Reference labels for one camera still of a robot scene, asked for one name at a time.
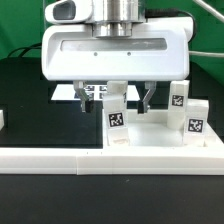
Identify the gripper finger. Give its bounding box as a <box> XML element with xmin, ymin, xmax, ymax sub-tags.
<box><xmin>137</xmin><ymin>81</ymin><xmax>156</xmax><ymax>114</ymax></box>
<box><xmin>73</xmin><ymin>81</ymin><xmax>94</xmax><ymax>113</ymax></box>

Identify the white U-shaped obstacle fence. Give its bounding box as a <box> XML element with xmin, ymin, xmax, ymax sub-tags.
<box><xmin>0</xmin><ymin>109</ymin><xmax>224</xmax><ymax>176</ymax></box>

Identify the black cable on table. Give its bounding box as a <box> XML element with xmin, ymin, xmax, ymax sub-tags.
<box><xmin>7</xmin><ymin>43</ymin><xmax>43</xmax><ymax>60</ymax></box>

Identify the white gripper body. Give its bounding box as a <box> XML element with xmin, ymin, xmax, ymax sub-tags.
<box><xmin>41</xmin><ymin>0</ymin><xmax>194</xmax><ymax>81</ymax></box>

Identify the white sheet with fiducial tags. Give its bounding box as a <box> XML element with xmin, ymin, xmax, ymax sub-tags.
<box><xmin>51</xmin><ymin>84</ymin><xmax>139</xmax><ymax>101</ymax></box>

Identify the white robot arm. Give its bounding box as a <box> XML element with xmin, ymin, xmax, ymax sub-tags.
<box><xmin>41</xmin><ymin>0</ymin><xmax>196</xmax><ymax>113</ymax></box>

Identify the white square table top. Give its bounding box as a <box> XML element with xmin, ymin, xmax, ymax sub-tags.
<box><xmin>102</xmin><ymin>110</ymin><xmax>224</xmax><ymax>148</ymax></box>

